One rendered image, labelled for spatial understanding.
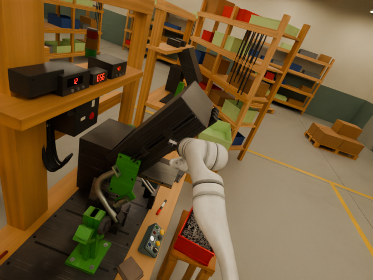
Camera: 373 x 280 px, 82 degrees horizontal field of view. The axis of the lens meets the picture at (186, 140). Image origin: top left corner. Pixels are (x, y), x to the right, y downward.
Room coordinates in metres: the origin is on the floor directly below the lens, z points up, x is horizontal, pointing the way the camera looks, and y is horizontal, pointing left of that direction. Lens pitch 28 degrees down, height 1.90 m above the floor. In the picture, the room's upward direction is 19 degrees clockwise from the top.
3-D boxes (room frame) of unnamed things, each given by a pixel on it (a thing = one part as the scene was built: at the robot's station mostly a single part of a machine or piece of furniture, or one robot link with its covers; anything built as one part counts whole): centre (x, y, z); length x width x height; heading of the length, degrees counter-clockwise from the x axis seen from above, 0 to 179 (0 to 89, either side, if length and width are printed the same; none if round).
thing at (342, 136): (5.99, -3.90, 0.37); 1.20 x 0.80 x 0.74; 93
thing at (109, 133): (1.03, 0.42, 1.07); 0.30 x 0.18 x 0.34; 177
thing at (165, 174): (0.99, 0.18, 1.11); 0.39 x 0.16 x 0.03; 87
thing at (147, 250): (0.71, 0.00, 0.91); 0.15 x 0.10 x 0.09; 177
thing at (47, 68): (0.64, 0.52, 1.59); 0.15 x 0.07 x 0.07; 177
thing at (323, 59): (9.17, -2.52, 1.12); 3.16 x 0.54 x 2.24; 85
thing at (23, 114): (0.93, 0.55, 1.52); 0.90 x 0.25 x 0.04; 177
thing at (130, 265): (0.54, 0.05, 0.91); 0.10 x 0.08 x 0.03; 55
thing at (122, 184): (0.84, 0.23, 1.17); 0.13 x 0.12 x 0.20; 177
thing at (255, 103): (7.50, -1.84, 0.22); 1.20 x 0.80 x 0.44; 125
